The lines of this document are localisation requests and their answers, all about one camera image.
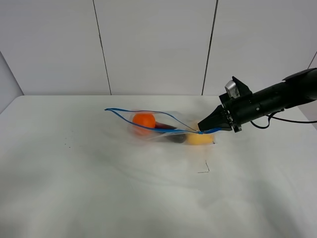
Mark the dark purple eggplant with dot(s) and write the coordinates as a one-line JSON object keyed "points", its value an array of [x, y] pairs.
{"points": [[170, 137]]}

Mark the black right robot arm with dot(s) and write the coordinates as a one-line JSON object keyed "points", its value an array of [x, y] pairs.
{"points": [[297, 89]]}

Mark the clear blue-zip plastic bag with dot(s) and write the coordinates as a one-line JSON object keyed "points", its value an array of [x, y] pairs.
{"points": [[122, 127]]}

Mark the yellow pear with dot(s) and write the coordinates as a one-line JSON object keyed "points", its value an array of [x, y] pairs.
{"points": [[199, 139]]}

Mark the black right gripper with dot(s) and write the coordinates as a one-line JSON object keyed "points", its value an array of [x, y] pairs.
{"points": [[232, 112]]}

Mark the orange fruit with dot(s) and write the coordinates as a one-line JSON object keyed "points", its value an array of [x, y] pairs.
{"points": [[145, 120]]}

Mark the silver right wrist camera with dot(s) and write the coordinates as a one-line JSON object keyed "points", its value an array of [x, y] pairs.
{"points": [[232, 89]]}

